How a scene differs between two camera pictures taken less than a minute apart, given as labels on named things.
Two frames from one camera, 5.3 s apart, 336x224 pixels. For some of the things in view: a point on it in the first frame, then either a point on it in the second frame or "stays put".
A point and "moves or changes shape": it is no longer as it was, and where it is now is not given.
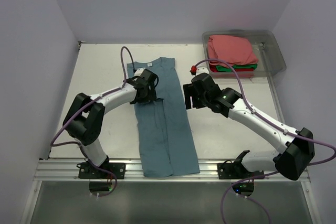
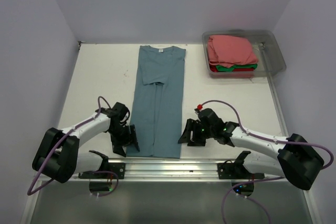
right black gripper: x=189 y=91 → x=191 y=125
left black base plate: x=86 y=170 stays put
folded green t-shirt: x=221 y=68 stays put
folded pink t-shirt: x=236 y=50 stays put
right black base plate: x=238 y=170 stays put
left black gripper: x=150 y=96 → x=117 y=147
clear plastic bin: x=252 y=53 stays put
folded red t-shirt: x=213 y=68 stays put
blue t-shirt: x=168 y=145 moves or changes shape
